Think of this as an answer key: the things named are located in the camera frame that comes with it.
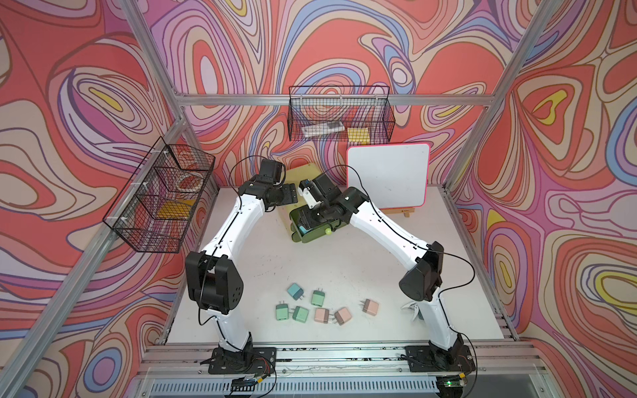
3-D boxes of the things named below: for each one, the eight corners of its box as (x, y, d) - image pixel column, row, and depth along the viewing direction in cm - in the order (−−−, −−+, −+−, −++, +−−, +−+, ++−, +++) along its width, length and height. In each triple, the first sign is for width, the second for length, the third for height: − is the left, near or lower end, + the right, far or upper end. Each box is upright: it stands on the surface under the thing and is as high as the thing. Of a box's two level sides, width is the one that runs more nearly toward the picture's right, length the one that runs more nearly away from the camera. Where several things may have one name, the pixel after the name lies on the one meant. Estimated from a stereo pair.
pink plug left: (314, 323, 82) (314, 322, 80) (314, 309, 85) (314, 308, 83) (328, 323, 82) (329, 322, 80) (328, 309, 85) (328, 308, 83)
